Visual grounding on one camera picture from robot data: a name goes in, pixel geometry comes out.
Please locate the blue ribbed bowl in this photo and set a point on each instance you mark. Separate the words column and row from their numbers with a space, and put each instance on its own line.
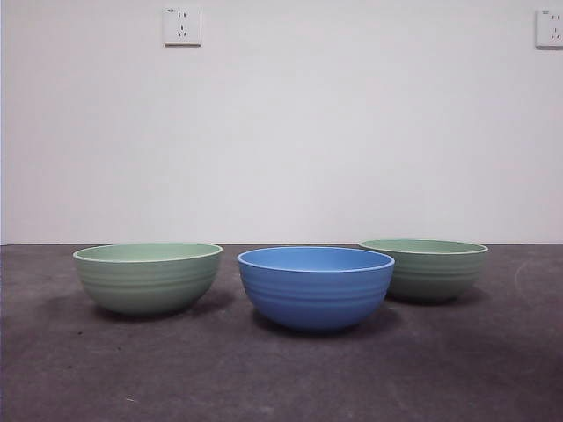
column 314, row 299

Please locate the green ribbed bowl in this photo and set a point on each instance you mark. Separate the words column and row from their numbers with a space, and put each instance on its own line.
column 147, row 285
column 440, row 277

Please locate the white wall socket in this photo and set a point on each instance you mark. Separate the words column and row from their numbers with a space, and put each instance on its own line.
column 183, row 26
column 550, row 28

